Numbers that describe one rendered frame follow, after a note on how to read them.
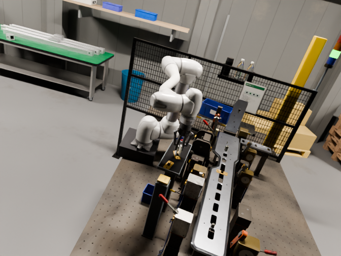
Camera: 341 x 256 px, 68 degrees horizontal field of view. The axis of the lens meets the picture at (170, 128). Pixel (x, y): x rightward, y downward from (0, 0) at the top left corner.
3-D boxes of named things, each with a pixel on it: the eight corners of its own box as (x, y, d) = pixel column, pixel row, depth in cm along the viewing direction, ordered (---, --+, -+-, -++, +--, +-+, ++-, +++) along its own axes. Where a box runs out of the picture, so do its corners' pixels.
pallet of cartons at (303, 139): (293, 136, 528) (310, 104, 493) (311, 165, 437) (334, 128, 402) (230, 121, 527) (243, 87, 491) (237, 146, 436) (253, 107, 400)
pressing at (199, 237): (230, 265, 121) (231, 263, 121) (186, 247, 125) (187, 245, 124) (240, 138, 242) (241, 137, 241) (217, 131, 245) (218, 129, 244)
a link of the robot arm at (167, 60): (166, 60, 176) (183, 63, 180) (160, 50, 189) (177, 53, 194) (161, 76, 183) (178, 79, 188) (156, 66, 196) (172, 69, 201)
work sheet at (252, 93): (255, 115, 262) (267, 87, 248) (234, 108, 266) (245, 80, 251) (255, 114, 264) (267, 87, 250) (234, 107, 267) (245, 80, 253)
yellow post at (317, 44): (248, 205, 310) (334, 40, 217) (234, 200, 313) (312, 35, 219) (248, 196, 326) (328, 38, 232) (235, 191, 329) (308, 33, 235)
